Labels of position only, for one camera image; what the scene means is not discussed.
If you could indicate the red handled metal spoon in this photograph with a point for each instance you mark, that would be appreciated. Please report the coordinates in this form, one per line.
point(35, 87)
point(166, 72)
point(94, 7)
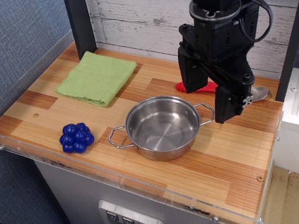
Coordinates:
point(258, 93)

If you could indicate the green cloth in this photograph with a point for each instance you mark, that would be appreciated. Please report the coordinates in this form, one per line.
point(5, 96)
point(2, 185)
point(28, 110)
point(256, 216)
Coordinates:
point(96, 79)

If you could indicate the blue toy grape cluster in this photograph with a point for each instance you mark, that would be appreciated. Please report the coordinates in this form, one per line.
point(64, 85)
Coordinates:
point(76, 138)

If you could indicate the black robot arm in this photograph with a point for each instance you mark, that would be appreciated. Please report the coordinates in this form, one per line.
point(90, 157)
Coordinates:
point(222, 10)

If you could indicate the dark left frame post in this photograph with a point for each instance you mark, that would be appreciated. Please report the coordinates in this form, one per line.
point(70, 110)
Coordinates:
point(81, 26)

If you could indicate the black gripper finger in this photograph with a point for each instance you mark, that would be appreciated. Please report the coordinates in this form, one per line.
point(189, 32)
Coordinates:
point(231, 99)
point(193, 77)

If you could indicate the dark frame post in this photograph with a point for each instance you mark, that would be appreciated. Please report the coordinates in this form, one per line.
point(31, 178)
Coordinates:
point(289, 59)
point(81, 26)

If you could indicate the dark right frame post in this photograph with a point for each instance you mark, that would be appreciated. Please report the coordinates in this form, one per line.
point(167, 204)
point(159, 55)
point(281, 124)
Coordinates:
point(289, 59)

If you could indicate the stainless steel pot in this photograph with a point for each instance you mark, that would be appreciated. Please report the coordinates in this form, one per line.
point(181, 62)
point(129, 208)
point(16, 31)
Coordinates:
point(163, 128)

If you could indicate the grey toy fridge cabinet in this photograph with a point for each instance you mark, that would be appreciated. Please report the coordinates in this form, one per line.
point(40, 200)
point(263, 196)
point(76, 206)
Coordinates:
point(78, 196)

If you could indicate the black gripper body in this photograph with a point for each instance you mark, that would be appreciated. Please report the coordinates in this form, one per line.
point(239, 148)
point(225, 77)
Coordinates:
point(222, 47)

